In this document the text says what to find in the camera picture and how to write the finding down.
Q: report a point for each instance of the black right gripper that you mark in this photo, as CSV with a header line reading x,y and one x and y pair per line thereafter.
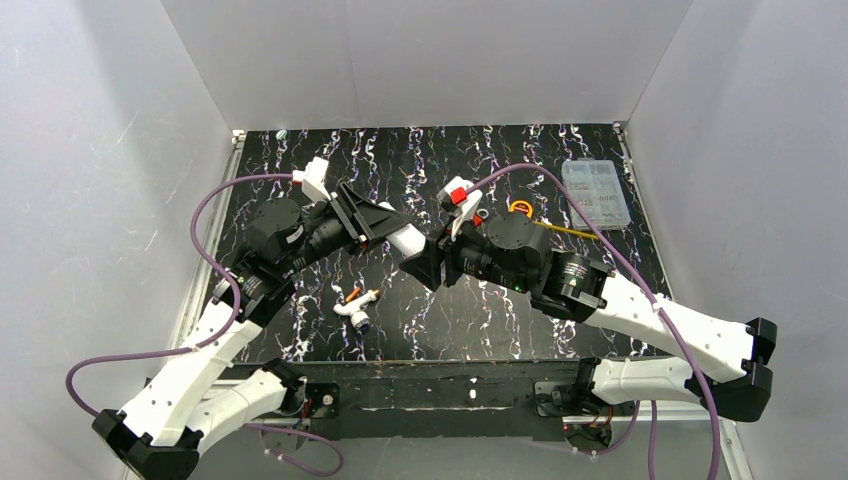
x,y
446,262

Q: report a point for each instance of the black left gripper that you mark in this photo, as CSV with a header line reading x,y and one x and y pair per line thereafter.
x,y
351,217

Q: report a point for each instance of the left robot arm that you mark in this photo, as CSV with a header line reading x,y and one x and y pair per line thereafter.
x,y
212,344

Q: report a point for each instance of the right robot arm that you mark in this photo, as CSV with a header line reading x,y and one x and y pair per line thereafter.
x,y
706,361

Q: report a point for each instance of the orange battery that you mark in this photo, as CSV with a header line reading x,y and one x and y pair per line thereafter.
x,y
353,295

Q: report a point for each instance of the white plastic valve fitting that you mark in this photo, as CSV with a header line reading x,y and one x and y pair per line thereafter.
x,y
355,311

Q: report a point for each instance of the yellow tape measure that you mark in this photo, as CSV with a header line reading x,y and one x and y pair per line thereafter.
x,y
523,207

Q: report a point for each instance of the clear plastic screw box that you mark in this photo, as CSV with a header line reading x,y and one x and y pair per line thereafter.
x,y
595,186

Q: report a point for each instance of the red handled ratchet wrench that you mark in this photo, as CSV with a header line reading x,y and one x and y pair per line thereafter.
x,y
480,215

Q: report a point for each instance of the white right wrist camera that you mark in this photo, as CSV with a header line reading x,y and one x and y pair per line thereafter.
x,y
461,203

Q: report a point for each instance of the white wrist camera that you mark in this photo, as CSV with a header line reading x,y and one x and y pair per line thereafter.
x,y
311,179
461,203

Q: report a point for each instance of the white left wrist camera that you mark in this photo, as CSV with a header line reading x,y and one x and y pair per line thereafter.
x,y
311,179

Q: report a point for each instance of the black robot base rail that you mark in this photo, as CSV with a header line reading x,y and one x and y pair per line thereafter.
x,y
432,399

